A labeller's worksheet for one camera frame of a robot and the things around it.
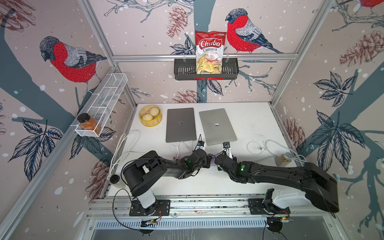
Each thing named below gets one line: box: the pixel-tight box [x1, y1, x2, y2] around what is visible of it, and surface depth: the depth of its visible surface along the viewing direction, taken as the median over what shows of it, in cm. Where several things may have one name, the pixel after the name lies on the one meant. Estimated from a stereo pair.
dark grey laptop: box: [166, 107, 197, 143], surface depth 110 cm
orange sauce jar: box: [77, 113, 102, 134], surface depth 63 cm
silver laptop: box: [199, 108, 238, 146], surface depth 108 cm
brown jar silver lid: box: [275, 152, 293, 167], surface depth 83 cm
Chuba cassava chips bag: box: [195, 30, 227, 75], surface depth 87 cm
